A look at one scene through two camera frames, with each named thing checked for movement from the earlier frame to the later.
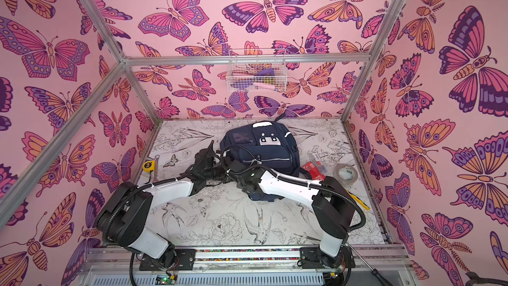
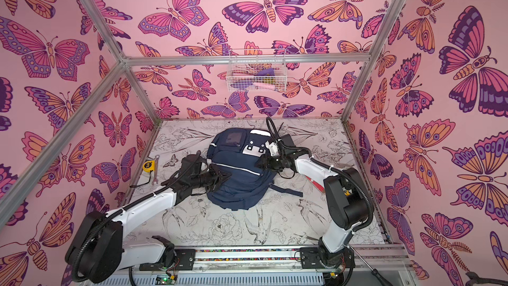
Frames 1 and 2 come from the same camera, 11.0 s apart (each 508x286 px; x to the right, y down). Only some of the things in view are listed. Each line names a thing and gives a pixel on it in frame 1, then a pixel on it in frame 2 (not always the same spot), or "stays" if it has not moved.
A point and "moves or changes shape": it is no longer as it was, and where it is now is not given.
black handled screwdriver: (383, 281) stays
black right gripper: (233, 165) to (268, 161)
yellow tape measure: (149, 166) stays
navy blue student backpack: (270, 142) moves or changes shape
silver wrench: (155, 181) stays
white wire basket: (256, 70) stays
